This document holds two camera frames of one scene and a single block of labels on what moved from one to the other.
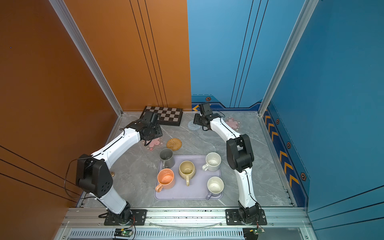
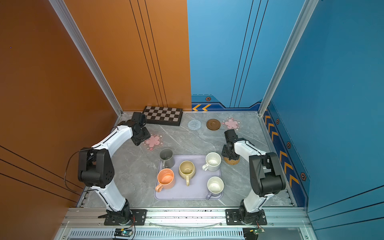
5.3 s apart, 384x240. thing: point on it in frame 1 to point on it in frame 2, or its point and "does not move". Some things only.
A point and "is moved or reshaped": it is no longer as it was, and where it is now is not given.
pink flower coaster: (234, 124) does not move
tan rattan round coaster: (174, 144) is moved or reshaped
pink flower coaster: (156, 142) does not move
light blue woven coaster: (193, 126) does not move
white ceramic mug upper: (213, 161) does not move
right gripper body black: (199, 119) to (225, 151)
